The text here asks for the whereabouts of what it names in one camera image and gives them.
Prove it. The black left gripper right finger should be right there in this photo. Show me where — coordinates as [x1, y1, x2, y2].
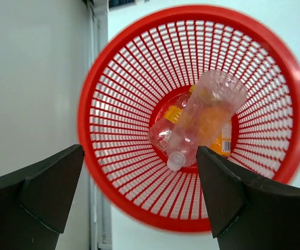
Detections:
[196, 146, 300, 249]

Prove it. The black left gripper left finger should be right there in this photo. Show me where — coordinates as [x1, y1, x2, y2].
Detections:
[0, 144, 85, 249]

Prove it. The orange juice bottle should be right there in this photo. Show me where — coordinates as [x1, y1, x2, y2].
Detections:
[194, 92, 232, 157]

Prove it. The clear bottle yellow label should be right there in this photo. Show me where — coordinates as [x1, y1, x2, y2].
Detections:
[148, 93, 191, 152]

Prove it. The clear plastic bottle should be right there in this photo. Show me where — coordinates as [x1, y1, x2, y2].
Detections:
[166, 70, 247, 171]

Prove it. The red mesh plastic bin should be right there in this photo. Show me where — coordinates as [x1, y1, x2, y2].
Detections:
[78, 5, 300, 233]

